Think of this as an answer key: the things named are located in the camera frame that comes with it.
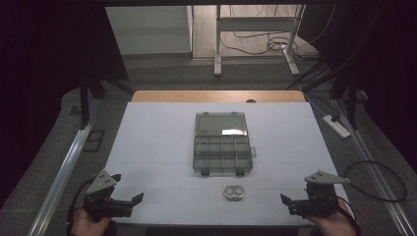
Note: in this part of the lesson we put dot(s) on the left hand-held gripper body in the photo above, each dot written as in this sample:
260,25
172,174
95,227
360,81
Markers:
106,207

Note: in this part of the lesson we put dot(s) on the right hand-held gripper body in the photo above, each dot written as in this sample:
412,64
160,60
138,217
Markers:
319,203

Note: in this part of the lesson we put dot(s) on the person's right hand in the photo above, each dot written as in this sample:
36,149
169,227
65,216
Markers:
336,224

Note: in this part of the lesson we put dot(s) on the person's left hand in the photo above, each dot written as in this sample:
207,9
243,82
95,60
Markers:
87,226

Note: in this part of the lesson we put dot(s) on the dark floor plate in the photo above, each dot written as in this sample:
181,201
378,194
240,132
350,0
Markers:
94,141

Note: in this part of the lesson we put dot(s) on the white power strip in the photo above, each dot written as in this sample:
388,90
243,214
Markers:
337,128

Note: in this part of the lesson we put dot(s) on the clear plastic compartment box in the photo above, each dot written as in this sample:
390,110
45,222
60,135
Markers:
222,154

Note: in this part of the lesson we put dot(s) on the black stand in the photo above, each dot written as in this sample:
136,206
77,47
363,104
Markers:
85,105

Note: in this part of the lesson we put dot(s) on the black plug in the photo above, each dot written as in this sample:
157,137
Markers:
335,118

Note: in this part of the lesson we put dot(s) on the black curtain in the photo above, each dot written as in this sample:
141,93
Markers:
387,75
42,82

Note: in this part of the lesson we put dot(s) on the wooden table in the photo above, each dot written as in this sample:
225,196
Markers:
216,96

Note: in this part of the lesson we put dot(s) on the white cabinet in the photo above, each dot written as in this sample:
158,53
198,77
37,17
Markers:
147,29

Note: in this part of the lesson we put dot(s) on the aluminium rail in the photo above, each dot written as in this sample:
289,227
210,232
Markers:
377,170
62,177

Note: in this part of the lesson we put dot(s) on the white metal desk frame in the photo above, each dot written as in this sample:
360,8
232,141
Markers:
255,23

